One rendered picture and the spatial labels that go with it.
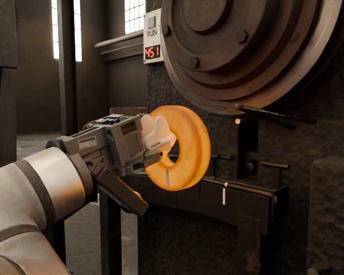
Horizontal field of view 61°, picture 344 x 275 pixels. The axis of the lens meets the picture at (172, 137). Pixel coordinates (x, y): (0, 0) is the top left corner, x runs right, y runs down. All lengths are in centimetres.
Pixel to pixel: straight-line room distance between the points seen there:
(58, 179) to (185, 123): 22
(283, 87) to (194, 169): 27
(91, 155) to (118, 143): 4
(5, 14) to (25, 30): 800
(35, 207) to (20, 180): 3
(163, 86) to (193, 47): 41
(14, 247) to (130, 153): 20
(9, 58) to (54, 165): 284
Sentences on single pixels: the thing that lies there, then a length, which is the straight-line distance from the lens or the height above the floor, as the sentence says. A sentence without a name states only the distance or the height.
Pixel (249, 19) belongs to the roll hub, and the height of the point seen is 106.
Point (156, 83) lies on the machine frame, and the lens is 110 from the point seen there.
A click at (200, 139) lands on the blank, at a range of 47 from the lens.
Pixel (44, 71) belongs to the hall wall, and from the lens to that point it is 1124.
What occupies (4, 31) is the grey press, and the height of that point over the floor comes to 158.
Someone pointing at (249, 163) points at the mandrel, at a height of 75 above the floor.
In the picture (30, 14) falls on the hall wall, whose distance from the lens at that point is 1145.
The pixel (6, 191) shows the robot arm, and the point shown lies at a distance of 36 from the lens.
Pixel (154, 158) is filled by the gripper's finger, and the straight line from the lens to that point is 44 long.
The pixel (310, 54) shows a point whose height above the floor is 100.
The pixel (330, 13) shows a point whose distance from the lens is 63.
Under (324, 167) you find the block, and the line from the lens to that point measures 61.
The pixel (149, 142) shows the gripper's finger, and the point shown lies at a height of 84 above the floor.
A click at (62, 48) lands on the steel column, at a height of 226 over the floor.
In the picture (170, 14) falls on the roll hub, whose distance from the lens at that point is 74.
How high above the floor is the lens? 90
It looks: 6 degrees down
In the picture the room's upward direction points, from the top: straight up
